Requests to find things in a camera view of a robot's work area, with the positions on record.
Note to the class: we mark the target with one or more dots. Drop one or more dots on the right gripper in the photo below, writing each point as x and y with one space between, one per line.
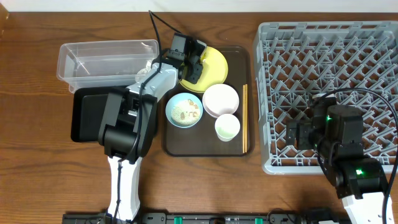
305 129

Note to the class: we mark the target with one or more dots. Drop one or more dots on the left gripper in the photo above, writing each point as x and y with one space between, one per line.
195 61

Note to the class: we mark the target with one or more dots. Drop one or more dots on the white tissue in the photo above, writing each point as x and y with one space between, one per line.
143 72

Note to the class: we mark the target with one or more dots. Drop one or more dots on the pink bowl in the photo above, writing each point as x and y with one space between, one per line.
220 99

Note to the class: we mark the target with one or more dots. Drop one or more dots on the light blue bowl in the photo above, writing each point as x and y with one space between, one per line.
174 100

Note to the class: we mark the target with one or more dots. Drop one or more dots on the rice and nut scraps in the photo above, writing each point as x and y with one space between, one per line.
186 113

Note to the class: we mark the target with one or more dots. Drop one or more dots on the white cup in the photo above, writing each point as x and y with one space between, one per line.
227 126

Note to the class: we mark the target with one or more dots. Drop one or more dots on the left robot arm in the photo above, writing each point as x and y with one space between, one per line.
128 123

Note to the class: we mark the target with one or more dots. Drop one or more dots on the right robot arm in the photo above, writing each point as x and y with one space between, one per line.
335 133

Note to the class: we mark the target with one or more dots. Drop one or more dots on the grey dishwasher rack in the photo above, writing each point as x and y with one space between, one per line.
295 60

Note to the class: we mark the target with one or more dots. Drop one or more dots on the yellow plate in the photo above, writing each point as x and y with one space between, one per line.
215 71

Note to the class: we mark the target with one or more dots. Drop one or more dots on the clear plastic bin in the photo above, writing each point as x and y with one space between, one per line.
104 63

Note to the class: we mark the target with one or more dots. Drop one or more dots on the dark brown serving tray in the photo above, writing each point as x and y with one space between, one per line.
201 139

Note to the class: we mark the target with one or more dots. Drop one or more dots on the black rectangular tray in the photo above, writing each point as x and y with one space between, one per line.
88 109

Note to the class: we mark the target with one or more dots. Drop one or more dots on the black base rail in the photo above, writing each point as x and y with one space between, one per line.
274 217

